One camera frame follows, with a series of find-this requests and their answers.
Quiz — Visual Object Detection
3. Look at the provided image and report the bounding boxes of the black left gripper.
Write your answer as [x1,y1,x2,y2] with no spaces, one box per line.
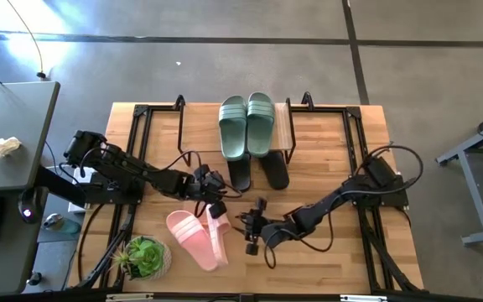
[186,164,243,220]

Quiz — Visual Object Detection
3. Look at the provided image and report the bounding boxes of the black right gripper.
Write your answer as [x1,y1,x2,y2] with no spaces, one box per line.
[232,196,287,257]

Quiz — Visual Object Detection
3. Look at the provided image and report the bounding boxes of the pink rubber slide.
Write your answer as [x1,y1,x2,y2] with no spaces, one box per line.
[205,202,232,268]
[165,210,219,272]

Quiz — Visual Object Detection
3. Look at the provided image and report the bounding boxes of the green rubber slide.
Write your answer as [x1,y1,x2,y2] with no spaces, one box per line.
[218,95,249,162]
[246,91,277,159]

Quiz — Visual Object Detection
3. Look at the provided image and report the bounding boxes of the potted green succulent plant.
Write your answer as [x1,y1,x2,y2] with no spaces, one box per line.
[108,235,173,282]

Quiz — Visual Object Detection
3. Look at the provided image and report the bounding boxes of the white power box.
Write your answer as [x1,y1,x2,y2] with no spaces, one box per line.
[66,165,96,213]

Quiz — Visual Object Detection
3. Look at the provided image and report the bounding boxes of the teal pad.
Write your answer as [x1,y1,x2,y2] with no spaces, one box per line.
[56,217,82,236]

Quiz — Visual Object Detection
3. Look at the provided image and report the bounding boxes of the black device with pink light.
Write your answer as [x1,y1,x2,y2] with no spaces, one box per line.
[17,186,49,224]

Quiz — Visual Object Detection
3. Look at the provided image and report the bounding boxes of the crumpled white tissue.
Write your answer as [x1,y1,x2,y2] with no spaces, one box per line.
[0,136,22,163]

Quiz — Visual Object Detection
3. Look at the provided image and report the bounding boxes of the grey office desk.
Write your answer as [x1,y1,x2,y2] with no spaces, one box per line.
[0,81,61,297]

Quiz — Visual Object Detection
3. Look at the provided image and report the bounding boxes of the grey metal side table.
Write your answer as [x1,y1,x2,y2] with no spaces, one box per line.
[435,103,483,247]

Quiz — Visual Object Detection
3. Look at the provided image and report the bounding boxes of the wooden shelf with black frame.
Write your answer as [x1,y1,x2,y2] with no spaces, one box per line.
[176,93,298,167]

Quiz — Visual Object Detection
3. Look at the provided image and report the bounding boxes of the black metal rig frame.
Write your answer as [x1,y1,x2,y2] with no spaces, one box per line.
[73,91,425,295]

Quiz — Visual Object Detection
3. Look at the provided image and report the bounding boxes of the silver metal bracket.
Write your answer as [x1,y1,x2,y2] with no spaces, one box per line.
[339,294,388,302]
[106,293,155,302]

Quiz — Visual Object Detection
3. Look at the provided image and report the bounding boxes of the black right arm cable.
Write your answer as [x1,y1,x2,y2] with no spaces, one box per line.
[364,143,425,196]

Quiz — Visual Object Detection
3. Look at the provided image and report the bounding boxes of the thin floor cable with plug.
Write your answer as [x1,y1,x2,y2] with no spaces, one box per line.
[5,0,48,81]

